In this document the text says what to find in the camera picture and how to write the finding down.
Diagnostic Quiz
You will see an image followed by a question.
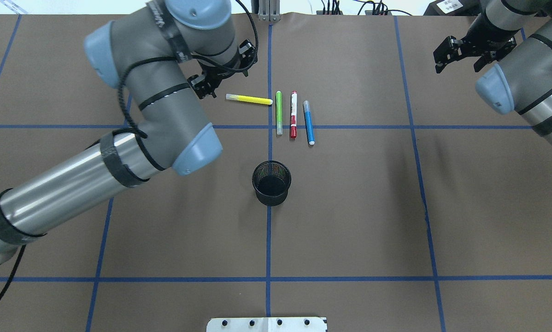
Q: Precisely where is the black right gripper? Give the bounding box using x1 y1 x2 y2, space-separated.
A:
433 13 518 74

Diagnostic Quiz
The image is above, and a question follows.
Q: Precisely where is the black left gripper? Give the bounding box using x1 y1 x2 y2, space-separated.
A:
188 39 258 98

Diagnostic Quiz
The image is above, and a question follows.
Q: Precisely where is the yellow highlighter pen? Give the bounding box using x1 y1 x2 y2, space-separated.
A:
225 93 274 106

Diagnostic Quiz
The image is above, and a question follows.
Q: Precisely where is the green highlighter pen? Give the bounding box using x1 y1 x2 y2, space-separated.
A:
275 90 283 136

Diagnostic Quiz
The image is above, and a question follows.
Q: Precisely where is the red marker pen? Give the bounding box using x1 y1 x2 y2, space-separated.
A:
289 90 298 140

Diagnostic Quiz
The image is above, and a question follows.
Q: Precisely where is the blue marker pen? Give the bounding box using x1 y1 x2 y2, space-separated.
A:
303 100 316 146

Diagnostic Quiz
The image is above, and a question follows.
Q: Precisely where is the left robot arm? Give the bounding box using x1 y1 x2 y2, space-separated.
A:
0 0 257 265

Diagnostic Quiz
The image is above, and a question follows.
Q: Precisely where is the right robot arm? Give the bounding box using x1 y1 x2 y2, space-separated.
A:
433 0 552 145

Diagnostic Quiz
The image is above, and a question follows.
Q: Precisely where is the black mesh pen cup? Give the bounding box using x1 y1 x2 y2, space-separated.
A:
252 160 292 207

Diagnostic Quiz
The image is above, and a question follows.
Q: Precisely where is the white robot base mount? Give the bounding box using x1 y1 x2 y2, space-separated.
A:
206 316 328 332

